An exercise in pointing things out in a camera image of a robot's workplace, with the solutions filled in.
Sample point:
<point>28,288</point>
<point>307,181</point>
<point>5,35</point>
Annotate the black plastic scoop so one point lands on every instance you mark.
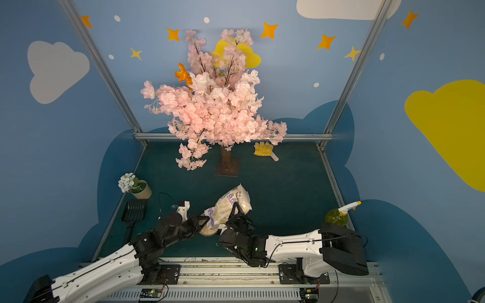
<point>134,212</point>

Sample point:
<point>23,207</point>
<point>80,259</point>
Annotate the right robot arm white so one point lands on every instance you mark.
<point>331,247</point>

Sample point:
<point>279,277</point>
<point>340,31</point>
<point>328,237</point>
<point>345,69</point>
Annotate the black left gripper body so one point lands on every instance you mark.
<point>197,223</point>

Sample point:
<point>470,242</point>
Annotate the yellow green spray bottle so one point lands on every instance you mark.
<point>339,216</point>

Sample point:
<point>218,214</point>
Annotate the pink cherry blossom tree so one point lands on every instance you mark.
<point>220,107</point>

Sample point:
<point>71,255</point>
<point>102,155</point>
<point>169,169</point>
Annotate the aluminium frame post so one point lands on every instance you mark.
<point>70,10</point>
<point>367,47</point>

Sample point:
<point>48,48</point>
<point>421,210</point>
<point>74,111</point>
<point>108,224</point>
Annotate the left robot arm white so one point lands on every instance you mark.
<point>136,262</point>

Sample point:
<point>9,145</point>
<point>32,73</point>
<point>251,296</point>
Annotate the aluminium frame post left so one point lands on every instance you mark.
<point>70,10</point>

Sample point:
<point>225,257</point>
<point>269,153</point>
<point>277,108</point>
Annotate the orange butterfly decoration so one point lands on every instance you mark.
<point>182,75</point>

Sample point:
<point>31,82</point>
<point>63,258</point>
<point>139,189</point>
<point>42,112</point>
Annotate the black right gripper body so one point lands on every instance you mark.
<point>238,221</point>

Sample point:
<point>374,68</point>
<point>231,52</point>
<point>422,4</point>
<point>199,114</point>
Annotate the white flowers in pot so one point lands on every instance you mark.
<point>129,183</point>

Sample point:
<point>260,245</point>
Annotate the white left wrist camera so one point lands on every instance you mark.
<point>182,208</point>

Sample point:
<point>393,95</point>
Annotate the brown metal tree base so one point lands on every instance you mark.
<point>228,168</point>

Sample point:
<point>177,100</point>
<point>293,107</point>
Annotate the yellow dotted work glove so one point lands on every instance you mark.
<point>265,149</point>

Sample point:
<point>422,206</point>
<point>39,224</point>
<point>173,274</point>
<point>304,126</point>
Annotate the aluminium frame post right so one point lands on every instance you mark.
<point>367,47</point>

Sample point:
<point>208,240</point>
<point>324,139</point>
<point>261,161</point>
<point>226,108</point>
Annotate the white purple oats bag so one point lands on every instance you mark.
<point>219,214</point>

